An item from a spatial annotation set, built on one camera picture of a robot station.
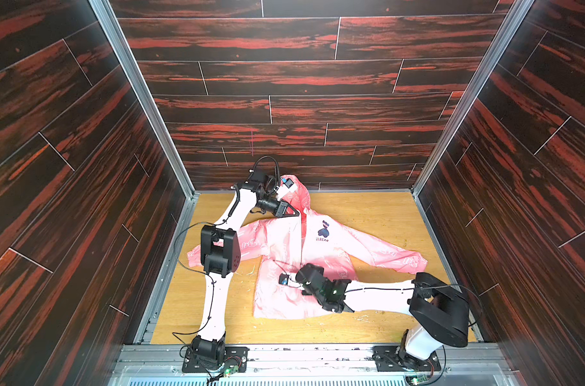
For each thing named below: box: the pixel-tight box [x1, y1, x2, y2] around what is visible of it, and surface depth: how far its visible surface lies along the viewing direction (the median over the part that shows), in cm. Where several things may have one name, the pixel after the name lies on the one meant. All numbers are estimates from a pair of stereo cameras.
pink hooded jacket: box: [188, 174, 428, 320], surface depth 92 cm
